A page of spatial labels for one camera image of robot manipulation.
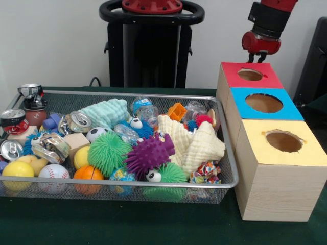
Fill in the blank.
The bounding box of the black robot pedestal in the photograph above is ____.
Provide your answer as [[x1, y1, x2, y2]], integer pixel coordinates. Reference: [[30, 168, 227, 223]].
[[100, 0, 205, 88]]

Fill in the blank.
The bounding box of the cream muslin cloth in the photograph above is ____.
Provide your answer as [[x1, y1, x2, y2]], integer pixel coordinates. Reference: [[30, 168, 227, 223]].
[[157, 115, 226, 174]]

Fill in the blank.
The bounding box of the white baseball toy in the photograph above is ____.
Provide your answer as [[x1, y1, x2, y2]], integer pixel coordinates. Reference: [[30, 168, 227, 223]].
[[38, 164, 70, 194]]

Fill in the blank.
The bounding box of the red soda can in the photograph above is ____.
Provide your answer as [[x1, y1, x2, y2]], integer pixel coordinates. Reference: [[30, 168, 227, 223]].
[[0, 109, 28, 135]]

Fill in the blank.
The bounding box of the shallow clear mesh bin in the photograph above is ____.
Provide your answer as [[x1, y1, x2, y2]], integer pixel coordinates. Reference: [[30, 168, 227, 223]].
[[0, 89, 239, 204]]

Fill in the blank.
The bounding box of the mint green cloth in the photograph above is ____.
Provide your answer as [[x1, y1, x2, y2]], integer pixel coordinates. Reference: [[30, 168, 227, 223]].
[[79, 99, 130, 130]]

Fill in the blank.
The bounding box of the orange basketball toy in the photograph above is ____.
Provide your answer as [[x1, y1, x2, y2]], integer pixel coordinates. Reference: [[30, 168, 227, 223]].
[[74, 165, 104, 195]]

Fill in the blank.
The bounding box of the smooth yellow ball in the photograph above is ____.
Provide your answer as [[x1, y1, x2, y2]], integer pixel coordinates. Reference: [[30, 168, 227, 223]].
[[2, 161, 35, 192]]

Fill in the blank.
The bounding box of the crushed silver can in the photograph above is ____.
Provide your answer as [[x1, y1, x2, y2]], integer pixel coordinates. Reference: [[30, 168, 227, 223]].
[[31, 132, 71, 164]]

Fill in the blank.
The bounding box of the wooden box with three holes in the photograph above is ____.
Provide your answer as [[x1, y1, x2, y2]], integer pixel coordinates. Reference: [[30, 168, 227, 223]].
[[216, 62, 327, 222]]

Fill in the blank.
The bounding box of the orange plastic toy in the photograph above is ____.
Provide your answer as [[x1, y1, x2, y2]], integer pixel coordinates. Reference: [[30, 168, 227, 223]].
[[168, 103, 188, 122]]

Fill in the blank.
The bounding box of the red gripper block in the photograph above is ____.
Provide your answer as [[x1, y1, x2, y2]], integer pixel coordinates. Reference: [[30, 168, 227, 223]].
[[242, 31, 282, 64]]

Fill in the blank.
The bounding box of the black chair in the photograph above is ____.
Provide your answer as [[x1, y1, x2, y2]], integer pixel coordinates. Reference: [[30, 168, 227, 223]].
[[294, 17, 327, 110]]

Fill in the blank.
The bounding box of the blue globe ball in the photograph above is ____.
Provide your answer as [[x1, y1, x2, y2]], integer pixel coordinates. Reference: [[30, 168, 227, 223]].
[[110, 167, 136, 196]]

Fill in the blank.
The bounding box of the green spiky ball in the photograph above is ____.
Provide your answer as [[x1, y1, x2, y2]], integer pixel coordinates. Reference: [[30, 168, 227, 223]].
[[143, 163, 189, 201], [88, 132, 133, 177]]

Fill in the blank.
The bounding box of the purple spiky ball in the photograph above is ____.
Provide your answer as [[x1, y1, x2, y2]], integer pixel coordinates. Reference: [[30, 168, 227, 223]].
[[124, 133, 176, 181]]

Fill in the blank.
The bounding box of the black soda can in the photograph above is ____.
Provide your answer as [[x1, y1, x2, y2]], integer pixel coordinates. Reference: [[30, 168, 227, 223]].
[[18, 84, 48, 111]]

